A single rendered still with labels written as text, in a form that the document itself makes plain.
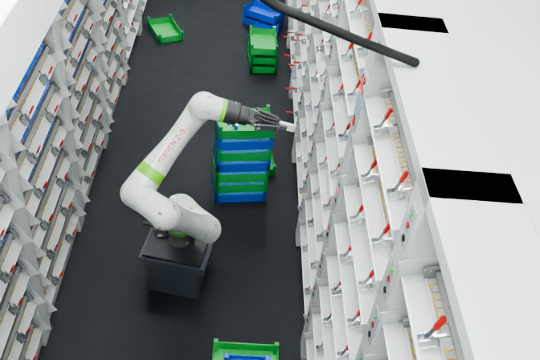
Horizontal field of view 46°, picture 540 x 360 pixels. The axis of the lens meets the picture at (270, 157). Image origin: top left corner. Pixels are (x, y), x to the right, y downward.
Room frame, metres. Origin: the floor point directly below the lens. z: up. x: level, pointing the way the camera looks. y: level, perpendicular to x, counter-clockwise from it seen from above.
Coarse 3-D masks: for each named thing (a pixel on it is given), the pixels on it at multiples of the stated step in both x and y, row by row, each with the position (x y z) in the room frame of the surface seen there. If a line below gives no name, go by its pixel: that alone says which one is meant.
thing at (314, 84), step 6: (312, 60) 3.04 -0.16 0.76; (312, 66) 3.01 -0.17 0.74; (312, 72) 2.95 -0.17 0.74; (312, 78) 2.87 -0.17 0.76; (312, 84) 2.83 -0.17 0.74; (318, 84) 2.83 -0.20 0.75; (312, 90) 2.78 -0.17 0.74; (312, 96) 2.72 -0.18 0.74; (318, 96) 2.72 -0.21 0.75; (312, 102) 2.68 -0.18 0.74; (318, 102) 2.67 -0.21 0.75; (318, 108) 2.59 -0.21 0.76
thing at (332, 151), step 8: (328, 104) 2.35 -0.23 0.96; (328, 112) 2.33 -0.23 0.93; (328, 120) 2.27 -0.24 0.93; (328, 128) 2.22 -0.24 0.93; (328, 144) 2.11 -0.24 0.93; (336, 144) 2.10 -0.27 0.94; (328, 152) 2.05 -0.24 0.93; (336, 152) 2.05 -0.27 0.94; (328, 160) 2.00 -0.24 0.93; (336, 160) 2.00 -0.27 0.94; (328, 168) 1.95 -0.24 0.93; (336, 184) 1.85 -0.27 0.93
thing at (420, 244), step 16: (432, 176) 1.02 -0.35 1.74; (480, 176) 1.04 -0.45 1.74; (416, 192) 1.02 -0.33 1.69; (480, 192) 0.99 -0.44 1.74; (416, 208) 0.99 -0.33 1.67; (416, 224) 0.96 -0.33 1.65; (416, 240) 0.95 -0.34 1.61; (432, 240) 0.96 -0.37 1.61; (400, 256) 0.99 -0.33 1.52; (416, 256) 0.95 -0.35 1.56; (384, 272) 1.04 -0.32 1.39; (400, 288) 0.95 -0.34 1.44; (384, 304) 0.98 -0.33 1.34; (400, 304) 0.95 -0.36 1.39; (368, 320) 1.04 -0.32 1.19; (384, 336) 0.95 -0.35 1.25; (368, 352) 0.97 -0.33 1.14; (384, 352) 0.95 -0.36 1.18
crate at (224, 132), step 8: (224, 128) 2.69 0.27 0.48; (232, 128) 2.70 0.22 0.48; (240, 128) 2.71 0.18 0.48; (248, 128) 2.72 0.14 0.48; (224, 136) 2.60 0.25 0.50; (232, 136) 2.61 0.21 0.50; (240, 136) 2.62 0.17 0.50; (248, 136) 2.63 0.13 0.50; (256, 136) 2.64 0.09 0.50; (264, 136) 2.65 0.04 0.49; (272, 136) 2.66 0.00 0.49
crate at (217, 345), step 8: (216, 344) 1.63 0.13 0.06; (224, 344) 1.65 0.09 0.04; (232, 344) 1.65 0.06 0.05; (240, 344) 1.65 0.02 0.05; (248, 344) 1.66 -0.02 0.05; (256, 344) 1.66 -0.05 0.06; (264, 344) 1.67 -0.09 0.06; (216, 352) 1.63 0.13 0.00; (224, 352) 1.63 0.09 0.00; (232, 352) 1.64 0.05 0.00; (240, 352) 1.64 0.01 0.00; (248, 352) 1.65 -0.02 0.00; (256, 352) 1.65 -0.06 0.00; (264, 352) 1.66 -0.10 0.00; (272, 352) 1.67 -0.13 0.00
